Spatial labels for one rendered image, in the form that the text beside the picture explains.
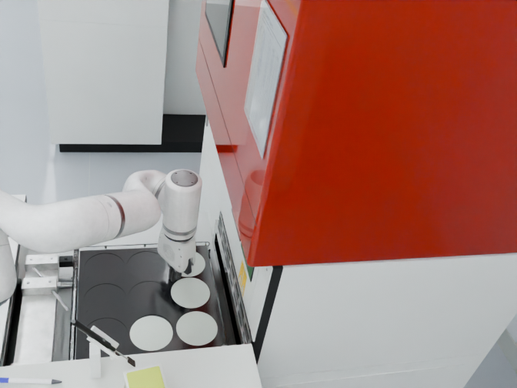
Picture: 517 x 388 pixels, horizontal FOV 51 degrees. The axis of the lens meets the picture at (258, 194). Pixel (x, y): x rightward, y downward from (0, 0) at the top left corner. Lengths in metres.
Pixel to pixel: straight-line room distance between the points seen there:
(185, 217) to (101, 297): 0.32
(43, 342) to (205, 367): 0.39
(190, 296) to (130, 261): 0.20
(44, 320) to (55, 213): 0.50
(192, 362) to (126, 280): 0.34
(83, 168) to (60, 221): 2.34
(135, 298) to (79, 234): 0.48
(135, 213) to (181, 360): 0.35
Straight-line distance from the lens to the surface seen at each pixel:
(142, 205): 1.12
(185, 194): 1.23
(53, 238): 0.98
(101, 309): 1.42
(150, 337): 1.36
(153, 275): 1.49
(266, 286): 1.14
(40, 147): 3.49
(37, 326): 1.43
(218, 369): 1.25
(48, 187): 3.19
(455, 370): 1.71
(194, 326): 1.39
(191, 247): 1.35
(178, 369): 1.24
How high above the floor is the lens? 2.01
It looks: 39 degrees down
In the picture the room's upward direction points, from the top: 12 degrees clockwise
